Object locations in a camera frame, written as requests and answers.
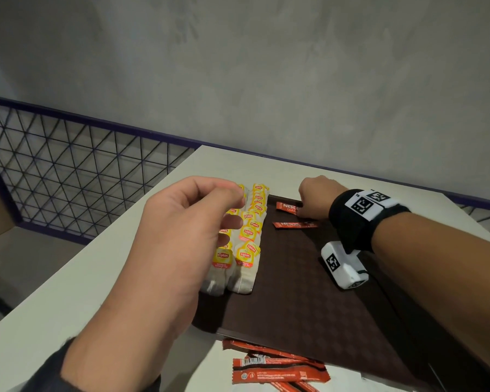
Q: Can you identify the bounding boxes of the person's left hand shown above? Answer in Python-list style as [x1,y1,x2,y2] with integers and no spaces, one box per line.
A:
[61,176,246,392]

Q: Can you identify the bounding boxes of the person's right hand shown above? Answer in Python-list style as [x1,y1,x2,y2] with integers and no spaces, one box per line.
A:
[297,175,349,221]

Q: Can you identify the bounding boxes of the brown plastic tray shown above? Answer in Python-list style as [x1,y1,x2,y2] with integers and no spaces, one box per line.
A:
[192,194,490,392]

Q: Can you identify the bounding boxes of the red Nescafe coffee sachets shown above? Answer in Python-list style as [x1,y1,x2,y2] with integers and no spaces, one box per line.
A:
[222,338,332,392]

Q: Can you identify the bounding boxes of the person's right forearm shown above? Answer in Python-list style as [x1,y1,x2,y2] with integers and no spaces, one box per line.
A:
[370,212,490,380]

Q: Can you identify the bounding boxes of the black right wrist band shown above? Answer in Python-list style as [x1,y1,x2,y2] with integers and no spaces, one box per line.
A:
[328,188,412,254]

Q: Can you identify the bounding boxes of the black wrist band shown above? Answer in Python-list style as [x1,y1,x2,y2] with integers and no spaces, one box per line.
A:
[20,338,162,392]
[328,188,412,254]

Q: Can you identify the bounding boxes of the black left wrist band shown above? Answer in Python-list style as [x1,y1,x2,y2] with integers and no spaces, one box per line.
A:
[20,338,162,392]

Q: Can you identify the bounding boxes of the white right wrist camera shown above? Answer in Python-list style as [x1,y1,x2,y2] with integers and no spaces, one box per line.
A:
[320,240,370,290]

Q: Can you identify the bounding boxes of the black right camera cable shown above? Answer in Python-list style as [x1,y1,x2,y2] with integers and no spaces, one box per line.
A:
[426,363,448,392]

